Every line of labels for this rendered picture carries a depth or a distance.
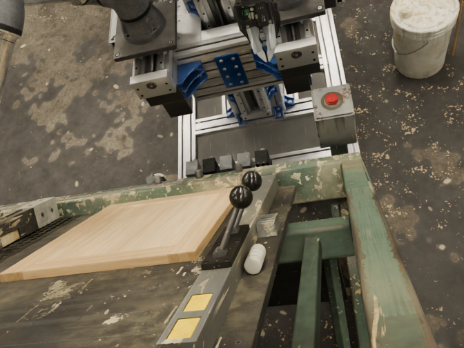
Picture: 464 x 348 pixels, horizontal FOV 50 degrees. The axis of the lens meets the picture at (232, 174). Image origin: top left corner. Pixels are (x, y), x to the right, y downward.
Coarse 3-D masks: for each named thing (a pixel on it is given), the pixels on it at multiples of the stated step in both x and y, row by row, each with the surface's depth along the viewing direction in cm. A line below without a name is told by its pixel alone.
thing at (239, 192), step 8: (232, 192) 79; (240, 192) 78; (248, 192) 78; (232, 200) 79; (240, 200) 78; (248, 200) 78; (240, 208) 79; (232, 216) 80; (232, 224) 80; (224, 240) 81; (216, 248) 83; (224, 248) 82; (216, 256) 81
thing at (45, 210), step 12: (36, 204) 154; (48, 204) 159; (12, 216) 141; (24, 216) 146; (36, 216) 152; (48, 216) 158; (0, 228) 135; (12, 228) 140; (24, 228) 145; (36, 228) 151; (0, 240) 135
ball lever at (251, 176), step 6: (246, 174) 90; (252, 174) 90; (258, 174) 90; (246, 180) 90; (252, 180) 89; (258, 180) 90; (246, 186) 90; (252, 186) 90; (258, 186) 90; (240, 210) 92; (240, 216) 93; (234, 228) 93
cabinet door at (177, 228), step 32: (224, 192) 147; (96, 224) 137; (128, 224) 130; (160, 224) 124; (192, 224) 118; (32, 256) 115; (64, 256) 111; (96, 256) 106; (128, 256) 101; (160, 256) 98; (192, 256) 97
